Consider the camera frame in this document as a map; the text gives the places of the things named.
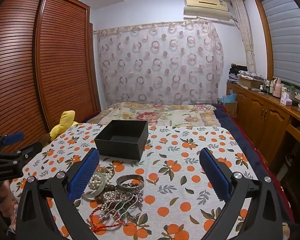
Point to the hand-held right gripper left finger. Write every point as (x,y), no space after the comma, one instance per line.
(83,175)

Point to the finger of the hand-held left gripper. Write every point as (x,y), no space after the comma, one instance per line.
(13,138)
(30,148)

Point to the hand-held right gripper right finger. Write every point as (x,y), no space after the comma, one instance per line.
(215,175)

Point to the pale green jade bangle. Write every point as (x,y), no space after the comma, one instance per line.
(103,185)

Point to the black box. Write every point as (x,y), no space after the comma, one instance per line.
(120,150)

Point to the carved silver bangle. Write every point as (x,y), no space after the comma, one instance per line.
(132,188)

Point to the green bead hairpin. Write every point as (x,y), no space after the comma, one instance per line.
(122,208)

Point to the orange print tablecloth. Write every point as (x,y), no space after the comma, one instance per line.
(177,155)

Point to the brown paper bag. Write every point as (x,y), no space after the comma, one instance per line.
(232,108)

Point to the blue tissue paper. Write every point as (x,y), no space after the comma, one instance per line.
(227,98)

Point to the floral blanket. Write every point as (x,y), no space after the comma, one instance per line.
(165,115)

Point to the wooden sideboard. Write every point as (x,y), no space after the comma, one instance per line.
(265,115)

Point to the wooden louvred wardrobe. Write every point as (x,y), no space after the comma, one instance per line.
(62,62)

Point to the cardboard box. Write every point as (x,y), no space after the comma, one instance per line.
(247,83)

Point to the pink tissue box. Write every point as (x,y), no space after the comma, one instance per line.
(286,101)

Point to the white bottle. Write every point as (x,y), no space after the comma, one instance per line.
(272,87)

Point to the stack of folded clothes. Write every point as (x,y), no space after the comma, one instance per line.
(236,71)

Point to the pink thermos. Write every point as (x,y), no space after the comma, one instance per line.
(277,88)

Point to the grey patterned cloth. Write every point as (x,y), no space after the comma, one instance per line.
(252,75)

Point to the green bottle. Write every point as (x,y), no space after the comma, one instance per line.
(292,92)

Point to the sheer circle pattern curtain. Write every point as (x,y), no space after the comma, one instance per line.
(160,62)

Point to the beige window curtain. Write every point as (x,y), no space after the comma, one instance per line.
(247,42)

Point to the grey window blind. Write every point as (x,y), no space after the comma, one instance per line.
(290,42)

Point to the wooden window frame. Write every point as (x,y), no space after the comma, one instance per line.
(263,35)

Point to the wall air conditioner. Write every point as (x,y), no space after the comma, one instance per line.
(205,5)

